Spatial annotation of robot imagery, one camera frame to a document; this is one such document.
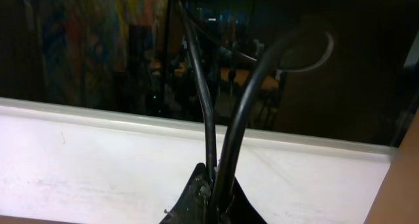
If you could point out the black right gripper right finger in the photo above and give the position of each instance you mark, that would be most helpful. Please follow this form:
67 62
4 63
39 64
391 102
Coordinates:
240 210

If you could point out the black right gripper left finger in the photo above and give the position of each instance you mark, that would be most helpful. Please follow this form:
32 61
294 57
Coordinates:
192 205

